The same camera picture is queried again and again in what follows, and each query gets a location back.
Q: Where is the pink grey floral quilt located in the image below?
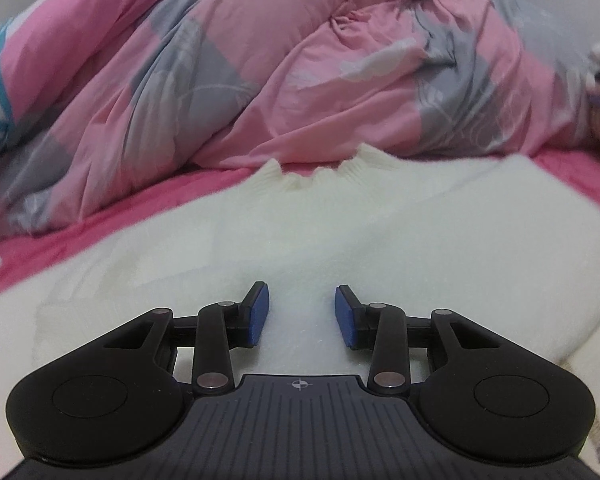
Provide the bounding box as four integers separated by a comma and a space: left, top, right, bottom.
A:
0, 0, 596, 241

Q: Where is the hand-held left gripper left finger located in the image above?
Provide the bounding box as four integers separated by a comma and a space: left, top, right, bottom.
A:
102, 281, 271, 395

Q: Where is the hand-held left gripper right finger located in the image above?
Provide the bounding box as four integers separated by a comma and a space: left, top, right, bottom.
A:
334, 284, 501, 396

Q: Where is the white fuzzy sweater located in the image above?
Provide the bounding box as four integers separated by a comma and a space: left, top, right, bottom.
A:
0, 142, 600, 461

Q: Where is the pink floral bed sheet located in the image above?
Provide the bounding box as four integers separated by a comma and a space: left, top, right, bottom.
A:
0, 150, 600, 306

